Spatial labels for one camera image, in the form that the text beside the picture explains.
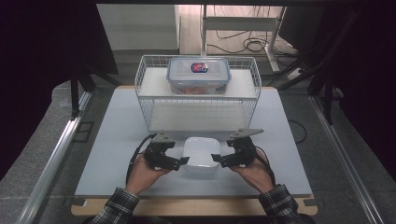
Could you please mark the white lidded plastic container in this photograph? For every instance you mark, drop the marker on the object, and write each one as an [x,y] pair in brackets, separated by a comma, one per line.
[200,154]

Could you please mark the person's right hand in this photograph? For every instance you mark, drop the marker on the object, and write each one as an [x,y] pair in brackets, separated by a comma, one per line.
[255,174]

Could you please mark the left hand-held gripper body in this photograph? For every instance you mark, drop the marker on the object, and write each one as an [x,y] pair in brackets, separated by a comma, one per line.
[158,149]

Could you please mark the clear container with blue lid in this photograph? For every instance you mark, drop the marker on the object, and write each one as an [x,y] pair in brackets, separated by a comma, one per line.
[199,76]

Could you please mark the white power strip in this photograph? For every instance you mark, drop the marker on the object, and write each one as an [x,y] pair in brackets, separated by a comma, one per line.
[295,74]

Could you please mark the black metal stand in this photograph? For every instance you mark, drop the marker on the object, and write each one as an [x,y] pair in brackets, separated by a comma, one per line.
[327,84]
[74,96]

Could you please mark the white cabinet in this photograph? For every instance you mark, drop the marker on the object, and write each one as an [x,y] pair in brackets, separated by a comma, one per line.
[138,26]

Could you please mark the aluminium rail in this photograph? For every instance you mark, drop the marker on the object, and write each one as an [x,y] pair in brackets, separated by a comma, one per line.
[53,161]
[345,161]

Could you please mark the person's left hand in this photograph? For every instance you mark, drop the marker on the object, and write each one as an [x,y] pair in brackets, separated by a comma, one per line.
[143,175]

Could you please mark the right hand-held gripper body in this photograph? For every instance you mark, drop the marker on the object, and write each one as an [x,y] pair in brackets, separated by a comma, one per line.
[243,149]

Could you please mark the white metal desk frame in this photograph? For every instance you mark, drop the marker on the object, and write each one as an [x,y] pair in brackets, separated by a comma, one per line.
[239,23]

